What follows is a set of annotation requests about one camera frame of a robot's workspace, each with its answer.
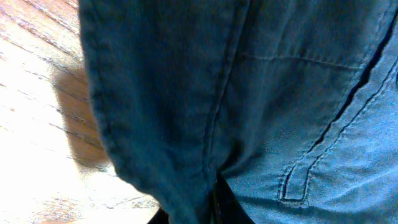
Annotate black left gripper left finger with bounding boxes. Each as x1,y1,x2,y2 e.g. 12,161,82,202
147,208,169,224

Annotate dark blue denim shorts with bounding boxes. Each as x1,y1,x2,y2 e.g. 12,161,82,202
79,0,397,223

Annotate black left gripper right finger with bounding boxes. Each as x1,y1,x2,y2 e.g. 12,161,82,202
213,174,254,224

